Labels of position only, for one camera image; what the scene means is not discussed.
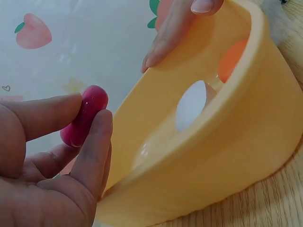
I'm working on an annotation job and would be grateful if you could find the person's right hand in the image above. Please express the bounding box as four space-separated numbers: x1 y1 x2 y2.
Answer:
141 0 224 73

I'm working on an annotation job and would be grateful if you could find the person's left hand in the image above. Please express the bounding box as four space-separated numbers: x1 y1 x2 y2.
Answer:
0 92 114 227

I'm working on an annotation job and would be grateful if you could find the magenta toy egg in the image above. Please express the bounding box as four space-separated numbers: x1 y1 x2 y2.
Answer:
60 85 109 148

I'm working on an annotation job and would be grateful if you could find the yellow plastic bowl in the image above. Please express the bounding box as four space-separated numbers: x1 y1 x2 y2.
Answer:
97 0 303 225

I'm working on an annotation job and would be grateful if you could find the orange toy egg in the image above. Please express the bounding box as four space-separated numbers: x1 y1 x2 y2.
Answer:
217 37 249 84

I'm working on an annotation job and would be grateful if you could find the white toy egg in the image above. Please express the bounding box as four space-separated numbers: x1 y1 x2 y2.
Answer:
175 80 207 133

